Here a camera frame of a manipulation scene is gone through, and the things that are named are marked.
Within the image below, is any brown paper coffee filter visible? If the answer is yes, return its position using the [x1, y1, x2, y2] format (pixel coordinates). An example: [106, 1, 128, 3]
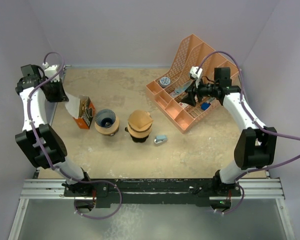
[127, 110, 154, 132]

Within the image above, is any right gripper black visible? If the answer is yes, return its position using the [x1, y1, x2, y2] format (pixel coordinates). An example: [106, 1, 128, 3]
[180, 77, 219, 107]

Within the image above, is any small blue stapler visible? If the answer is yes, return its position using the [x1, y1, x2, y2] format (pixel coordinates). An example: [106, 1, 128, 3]
[154, 135, 168, 144]

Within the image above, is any light blue scissors pack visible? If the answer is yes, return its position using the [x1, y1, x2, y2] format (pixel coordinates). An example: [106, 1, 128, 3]
[174, 85, 189, 95]

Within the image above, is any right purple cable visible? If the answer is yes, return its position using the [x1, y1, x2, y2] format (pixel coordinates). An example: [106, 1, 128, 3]
[197, 51, 300, 216]

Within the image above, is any purple cable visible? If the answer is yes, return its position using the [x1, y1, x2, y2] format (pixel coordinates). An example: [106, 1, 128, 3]
[197, 51, 300, 216]
[26, 51, 123, 222]

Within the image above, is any glue stick green label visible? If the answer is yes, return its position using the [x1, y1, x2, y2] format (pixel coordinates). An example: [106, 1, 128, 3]
[207, 97, 215, 104]

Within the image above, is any blue ribbed dripper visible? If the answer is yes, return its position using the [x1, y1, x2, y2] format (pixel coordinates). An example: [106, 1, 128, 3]
[95, 109, 116, 128]

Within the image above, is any aluminium frame rail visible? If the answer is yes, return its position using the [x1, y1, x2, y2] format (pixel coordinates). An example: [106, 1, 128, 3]
[7, 65, 296, 240]

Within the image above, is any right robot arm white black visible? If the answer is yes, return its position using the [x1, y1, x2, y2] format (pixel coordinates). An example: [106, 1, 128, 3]
[181, 66, 277, 196]

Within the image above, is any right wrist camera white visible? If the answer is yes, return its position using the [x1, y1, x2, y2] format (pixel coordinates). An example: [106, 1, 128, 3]
[188, 66, 203, 85]

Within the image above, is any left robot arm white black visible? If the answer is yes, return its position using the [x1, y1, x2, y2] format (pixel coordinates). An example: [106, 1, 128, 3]
[15, 64, 93, 196]

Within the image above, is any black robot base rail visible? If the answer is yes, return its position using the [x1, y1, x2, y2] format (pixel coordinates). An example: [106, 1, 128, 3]
[62, 177, 241, 208]

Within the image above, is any orange coffee filter bag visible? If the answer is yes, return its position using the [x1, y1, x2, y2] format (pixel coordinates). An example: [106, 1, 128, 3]
[73, 95, 96, 130]

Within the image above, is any white paper coffee filter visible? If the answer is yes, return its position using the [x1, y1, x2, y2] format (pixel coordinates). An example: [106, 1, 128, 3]
[64, 92, 81, 119]

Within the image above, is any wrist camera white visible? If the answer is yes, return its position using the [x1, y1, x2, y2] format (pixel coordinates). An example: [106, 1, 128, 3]
[42, 62, 60, 82]
[188, 66, 203, 85]

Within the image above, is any blue stamp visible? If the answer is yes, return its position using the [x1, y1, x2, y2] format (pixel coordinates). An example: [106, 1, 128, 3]
[200, 102, 211, 111]

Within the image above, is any peach plastic desk organizer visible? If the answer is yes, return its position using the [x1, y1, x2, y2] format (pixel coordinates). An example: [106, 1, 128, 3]
[145, 34, 242, 135]

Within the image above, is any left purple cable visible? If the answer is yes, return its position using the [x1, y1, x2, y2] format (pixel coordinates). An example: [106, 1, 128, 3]
[26, 51, 123, 222]

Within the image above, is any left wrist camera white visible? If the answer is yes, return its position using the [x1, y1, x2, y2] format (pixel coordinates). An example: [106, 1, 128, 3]
[42, 62, 60, 82]

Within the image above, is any wooden ring dripper stand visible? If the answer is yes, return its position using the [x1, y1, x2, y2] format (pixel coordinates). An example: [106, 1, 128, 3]
[126, 125, 152, 139]

